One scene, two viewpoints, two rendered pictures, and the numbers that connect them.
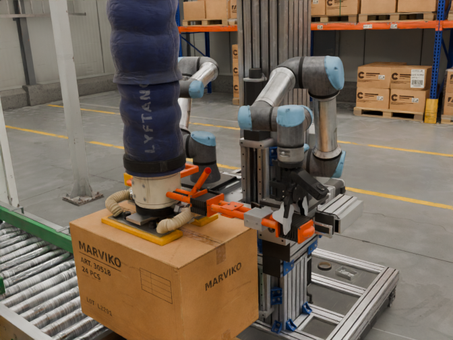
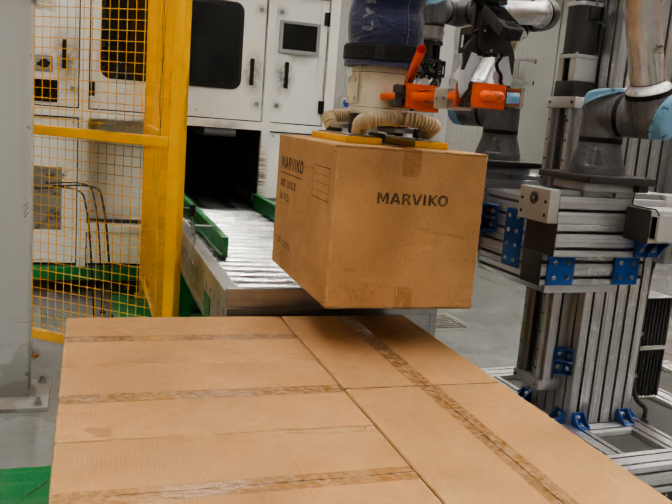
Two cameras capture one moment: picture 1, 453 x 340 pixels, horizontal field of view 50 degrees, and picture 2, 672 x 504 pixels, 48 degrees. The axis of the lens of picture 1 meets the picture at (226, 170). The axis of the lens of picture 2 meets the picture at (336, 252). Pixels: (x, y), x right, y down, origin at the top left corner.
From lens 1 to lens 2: 1.05 m
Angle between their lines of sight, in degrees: 31
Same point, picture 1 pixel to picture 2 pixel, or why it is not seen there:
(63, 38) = (443, 51)
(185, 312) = (336, 213)
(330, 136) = (646, 57)
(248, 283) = (457, 238)
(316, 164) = (626, 111)
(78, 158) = not seen: hidden behind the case
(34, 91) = not seen: hidden behind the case
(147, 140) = (368, 14)
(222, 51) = not seen: outside the picture
